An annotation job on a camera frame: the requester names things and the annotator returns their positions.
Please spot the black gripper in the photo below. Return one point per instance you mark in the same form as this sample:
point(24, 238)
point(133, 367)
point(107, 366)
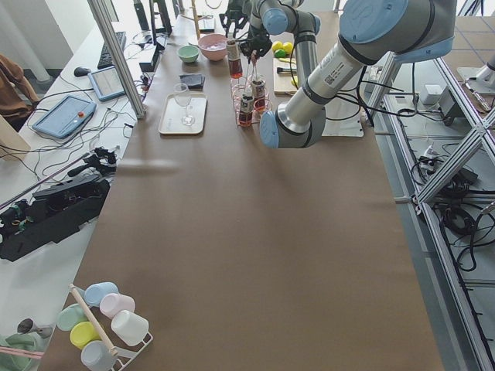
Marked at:
point(233, 15)
point(258, 42)

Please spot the copper wire bottle basket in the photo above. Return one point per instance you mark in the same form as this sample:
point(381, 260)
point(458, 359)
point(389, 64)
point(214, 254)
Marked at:
point(241, 86)

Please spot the tea bottle white cap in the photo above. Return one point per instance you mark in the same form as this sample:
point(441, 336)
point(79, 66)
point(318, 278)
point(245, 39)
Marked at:
point(246, 110)
point(258, 90)

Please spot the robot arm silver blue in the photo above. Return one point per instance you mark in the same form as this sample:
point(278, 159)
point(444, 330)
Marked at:
point(413, 31)

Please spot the steel muddler black tip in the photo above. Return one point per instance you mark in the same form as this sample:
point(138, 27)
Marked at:
point(285, 71)

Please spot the pink bowl with ice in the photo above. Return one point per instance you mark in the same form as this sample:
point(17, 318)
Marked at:
point(213, 46)

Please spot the wooden cutting board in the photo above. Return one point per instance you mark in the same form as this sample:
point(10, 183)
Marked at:
point(283, 84)

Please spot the small mint green bowl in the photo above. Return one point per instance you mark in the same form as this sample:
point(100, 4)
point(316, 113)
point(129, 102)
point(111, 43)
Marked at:
point(188, 53)

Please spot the grey folded cloth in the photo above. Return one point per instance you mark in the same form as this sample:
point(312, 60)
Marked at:
point(193, 80)

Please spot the clear wine glass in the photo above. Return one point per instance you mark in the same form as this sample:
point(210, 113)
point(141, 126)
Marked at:
point(182, 97)

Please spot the cream serving tray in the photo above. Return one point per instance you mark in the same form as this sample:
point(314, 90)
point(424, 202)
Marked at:
point(171, 121)

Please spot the blue teach pendant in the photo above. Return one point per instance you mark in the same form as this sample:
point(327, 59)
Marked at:
point(66, 117)
point(106, 84)

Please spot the black computer mouse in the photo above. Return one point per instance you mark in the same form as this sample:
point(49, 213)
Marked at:
point(81, 71)

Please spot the black equipment case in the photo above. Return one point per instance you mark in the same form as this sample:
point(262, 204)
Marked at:
point(53, 215)

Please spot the pink plastic cup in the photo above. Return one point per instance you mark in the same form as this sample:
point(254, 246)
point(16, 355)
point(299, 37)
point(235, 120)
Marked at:
point(113, 303)

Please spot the light blue plastic cup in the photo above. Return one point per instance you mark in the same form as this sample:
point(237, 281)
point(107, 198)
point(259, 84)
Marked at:
point(95, 292)

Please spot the white plastic cup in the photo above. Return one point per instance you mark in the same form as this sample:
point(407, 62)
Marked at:
point(130, 327)

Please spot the green plastic cup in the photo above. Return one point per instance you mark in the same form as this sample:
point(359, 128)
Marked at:
point(69, 317)

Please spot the yellow plastic cup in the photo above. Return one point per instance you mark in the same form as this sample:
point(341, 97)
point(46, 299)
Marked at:
point(83, 333)

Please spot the grey plastic cup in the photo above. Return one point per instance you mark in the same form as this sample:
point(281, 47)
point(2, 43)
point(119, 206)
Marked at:
point(96, 357)

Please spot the steel cocktail jigger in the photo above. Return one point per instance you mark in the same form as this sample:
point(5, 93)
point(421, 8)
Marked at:
point(28, 326)

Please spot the aluminium frame post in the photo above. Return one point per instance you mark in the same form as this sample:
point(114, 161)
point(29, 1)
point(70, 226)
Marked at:
point(104, 23)

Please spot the white wire cup rack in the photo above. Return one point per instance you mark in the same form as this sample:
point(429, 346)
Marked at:
point(125, 354)

